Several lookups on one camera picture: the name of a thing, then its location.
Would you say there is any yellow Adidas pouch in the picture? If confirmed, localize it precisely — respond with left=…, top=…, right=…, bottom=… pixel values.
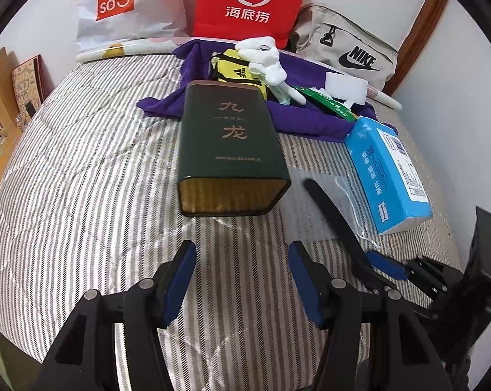
left=209, top=49, right=268, bottom=99

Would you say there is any rolled patterned poster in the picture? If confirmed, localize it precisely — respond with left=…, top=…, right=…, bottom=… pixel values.
left=75, top=36, right=403, bottom=110

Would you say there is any green snack packet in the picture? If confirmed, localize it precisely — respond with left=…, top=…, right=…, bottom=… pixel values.
left=295, top=86, right=358, bottom=123

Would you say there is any red Haidilao paper bag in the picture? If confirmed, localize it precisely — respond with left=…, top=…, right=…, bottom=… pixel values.
left=193, top=0, right=303, bottom=49

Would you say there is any purple towel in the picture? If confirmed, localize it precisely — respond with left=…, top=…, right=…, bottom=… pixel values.
left=136, top=38, right=399, bottom=143

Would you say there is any wooden nightstand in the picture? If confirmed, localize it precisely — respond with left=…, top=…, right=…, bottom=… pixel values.
left=0, top=126, right=22, bottom=182

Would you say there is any white gloves bundle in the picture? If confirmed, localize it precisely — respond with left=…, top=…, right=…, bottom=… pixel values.
left=235, top=36, right=306, bottom=106

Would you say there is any white Miniso plastic bag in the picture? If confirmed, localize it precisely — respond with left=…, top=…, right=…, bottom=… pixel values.
left=76, top=0, right=186, bottom=51

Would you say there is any brown wooden door frame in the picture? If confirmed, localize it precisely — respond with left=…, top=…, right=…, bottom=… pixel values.
left=383, top=0, right=449, bottom=95

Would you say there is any grey Nike bag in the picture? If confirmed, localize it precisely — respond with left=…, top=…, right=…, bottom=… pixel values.
left=289, top=5, right=397, bottom=90

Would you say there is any dark green tea tin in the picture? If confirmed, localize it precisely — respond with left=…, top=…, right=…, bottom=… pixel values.
left=177, top=80, right=291, bottom=217

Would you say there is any blue tissue pack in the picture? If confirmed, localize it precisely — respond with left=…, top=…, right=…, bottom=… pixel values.
left=344, top=117, right=433, bottom=234

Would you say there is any black watch strap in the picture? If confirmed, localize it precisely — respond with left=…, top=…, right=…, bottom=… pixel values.
left=302, top=177, right=398, bottom=294

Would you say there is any brown patterned book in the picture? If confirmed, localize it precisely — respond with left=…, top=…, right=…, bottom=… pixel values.
left=11, top=55, right=45, bottom=119

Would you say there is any white foam sponge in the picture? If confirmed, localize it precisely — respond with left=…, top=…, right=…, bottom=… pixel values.
left=325, top=72, right=368, bottom=105

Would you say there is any wooden headboard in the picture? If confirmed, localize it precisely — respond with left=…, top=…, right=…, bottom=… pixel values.
left=0, top=47, right=20, bottom=131

